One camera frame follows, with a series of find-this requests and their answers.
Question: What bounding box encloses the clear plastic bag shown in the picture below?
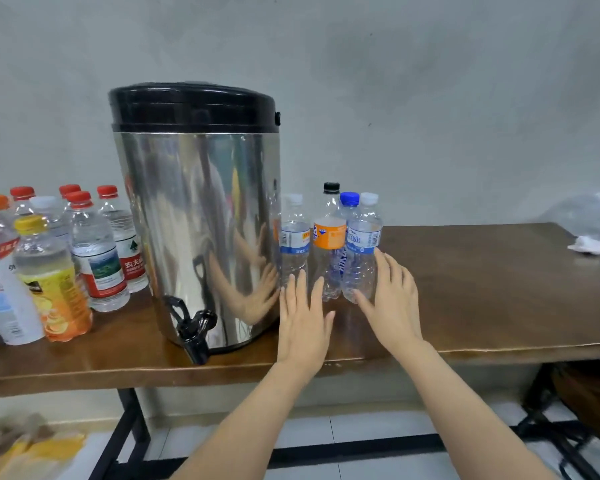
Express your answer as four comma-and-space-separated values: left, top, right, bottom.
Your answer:
540, 189, 600, 241

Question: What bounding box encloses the yellow debris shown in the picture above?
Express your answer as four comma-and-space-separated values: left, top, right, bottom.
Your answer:
0, 429, 86, 466

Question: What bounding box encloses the orange label black cap bottle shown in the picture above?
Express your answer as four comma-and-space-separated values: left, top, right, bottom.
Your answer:
311, 181, 347, 301

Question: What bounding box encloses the wooden stool with black frame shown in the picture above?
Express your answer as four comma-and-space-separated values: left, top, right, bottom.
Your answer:
515, 359, 600, 480

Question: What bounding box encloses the black metal table frame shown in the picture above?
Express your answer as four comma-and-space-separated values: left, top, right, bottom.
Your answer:
85, 365, 600, 480

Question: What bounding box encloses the stainless steel water dispenser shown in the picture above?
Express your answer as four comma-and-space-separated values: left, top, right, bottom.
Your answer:
108, 81, 282, 366

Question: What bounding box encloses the white cap blue label bottle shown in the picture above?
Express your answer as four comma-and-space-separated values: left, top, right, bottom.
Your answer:
342, 191, 383, 303

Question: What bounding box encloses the person's left forearm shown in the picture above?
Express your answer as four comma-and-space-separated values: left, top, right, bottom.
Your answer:
170, 359, 326, 480

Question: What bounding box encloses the person's right forearm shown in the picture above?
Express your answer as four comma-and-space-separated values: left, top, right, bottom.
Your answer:
395, 339, 561, 480

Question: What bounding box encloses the slim blue label plastic bottle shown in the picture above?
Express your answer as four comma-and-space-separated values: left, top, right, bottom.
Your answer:
280, 193, 312, 288

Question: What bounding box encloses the red label plastic water bottle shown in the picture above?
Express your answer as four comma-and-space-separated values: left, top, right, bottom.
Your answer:
96, 185, 149, 294
64, 191, 131, 313
10, 187, 37, 218

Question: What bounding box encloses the person's right hand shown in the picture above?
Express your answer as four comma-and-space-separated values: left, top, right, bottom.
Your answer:
353, 247, 424, 358

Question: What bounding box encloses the yellow label plastic bottle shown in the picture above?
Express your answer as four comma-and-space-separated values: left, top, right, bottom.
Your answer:
14, 215, 94, 343

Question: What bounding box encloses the person's left hand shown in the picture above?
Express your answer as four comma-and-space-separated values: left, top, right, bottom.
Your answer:
277, 271, 336, 381

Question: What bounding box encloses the blue cap plastic bottle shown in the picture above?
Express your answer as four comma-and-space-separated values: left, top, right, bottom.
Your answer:
339, 191, 361, 221

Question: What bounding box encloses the white crumpled tissue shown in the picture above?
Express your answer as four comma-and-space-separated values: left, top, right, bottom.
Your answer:
568, 235, 600, 256

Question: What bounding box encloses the white-cap blue-label bottle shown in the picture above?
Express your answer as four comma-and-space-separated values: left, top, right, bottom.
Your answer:
29, 197, 76, 258

